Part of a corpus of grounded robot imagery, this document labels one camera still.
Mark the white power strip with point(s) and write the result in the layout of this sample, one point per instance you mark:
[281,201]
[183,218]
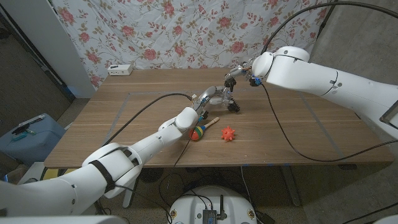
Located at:
[120,70]

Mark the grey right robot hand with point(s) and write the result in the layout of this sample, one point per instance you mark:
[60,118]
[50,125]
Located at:
[241,71]

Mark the black backdrop stand pole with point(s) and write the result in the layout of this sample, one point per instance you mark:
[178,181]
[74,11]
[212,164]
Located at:
[328,15]

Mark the black round floor base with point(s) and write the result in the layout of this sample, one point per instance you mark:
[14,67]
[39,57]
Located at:
[152,175]

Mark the white table leg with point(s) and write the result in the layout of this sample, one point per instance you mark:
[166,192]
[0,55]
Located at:
[128,200]

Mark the red spiky ball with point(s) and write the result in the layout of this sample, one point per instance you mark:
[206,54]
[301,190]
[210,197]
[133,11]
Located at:
[228,133]

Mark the grey computer box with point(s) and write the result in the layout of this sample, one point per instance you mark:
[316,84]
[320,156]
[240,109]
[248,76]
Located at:
[209,216]

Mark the grey table leg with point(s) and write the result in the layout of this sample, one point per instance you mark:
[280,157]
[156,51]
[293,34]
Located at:
[290,186]

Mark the black antenna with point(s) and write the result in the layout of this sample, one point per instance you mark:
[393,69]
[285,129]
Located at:
[221,207]

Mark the white wall panel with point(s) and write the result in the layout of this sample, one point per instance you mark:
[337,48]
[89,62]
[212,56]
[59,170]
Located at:
[56,46]

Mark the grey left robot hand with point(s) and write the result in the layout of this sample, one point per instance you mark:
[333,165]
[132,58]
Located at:
[207,94]

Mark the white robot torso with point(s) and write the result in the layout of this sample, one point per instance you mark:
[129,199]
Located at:
[192,205]

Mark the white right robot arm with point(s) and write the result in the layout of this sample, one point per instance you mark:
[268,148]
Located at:
[326,81]

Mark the colourful wooden maraca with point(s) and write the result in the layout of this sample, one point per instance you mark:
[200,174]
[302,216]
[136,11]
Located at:
[203,127]

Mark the blue storage case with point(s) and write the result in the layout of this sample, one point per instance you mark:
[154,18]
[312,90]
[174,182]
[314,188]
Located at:
[37,146]

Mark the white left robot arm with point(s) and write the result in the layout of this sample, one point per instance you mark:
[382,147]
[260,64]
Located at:
[93,177]

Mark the floral backdrop cloth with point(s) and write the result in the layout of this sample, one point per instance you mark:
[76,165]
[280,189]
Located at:
[161,34]

